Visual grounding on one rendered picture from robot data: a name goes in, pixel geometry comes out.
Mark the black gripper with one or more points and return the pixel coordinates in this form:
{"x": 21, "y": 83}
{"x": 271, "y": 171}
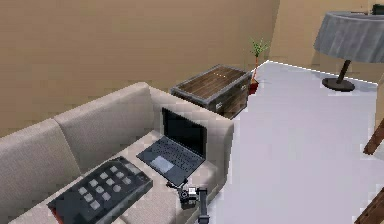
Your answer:
{"x": 184, "y": 196}

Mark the green house plant red pot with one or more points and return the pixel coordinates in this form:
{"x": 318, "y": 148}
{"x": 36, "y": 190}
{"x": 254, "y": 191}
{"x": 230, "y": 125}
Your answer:
{"x": 256, "y": 50}

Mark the brown wooden furniture leg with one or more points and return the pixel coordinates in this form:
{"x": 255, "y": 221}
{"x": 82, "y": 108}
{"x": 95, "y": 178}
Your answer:
{"x": 375, "y": 140}

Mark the grey shade floor lamp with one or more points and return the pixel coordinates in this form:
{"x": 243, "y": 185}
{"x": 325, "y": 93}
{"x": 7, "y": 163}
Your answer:
{"x": 350, "y": 36}

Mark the dark wooden chest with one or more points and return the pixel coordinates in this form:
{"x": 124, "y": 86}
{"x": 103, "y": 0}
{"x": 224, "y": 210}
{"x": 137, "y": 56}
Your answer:
{"x": 213, "y": 86}

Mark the beige fabric sofa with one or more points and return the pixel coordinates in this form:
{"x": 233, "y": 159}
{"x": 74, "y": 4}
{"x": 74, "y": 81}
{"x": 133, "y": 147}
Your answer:
{"x": 100, "y": 123}

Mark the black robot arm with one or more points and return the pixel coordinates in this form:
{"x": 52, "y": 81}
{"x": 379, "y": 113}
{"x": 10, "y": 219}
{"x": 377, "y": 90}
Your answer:
{"x": 203, "y": 203}

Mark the black remote control grey buttons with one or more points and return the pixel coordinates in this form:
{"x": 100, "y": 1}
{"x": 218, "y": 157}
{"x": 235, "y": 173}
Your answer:
{"x": 103, "y": 190}

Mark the black laptop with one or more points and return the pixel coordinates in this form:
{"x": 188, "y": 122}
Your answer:
{"x": 180, "y": 146}

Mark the brown wooden furniture piece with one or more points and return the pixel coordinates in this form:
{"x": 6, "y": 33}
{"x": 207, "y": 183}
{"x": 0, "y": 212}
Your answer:
{"x": 371, "y": 210}

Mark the dark green object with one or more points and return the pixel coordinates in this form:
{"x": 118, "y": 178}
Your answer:
{"x": 378, "y": 9}

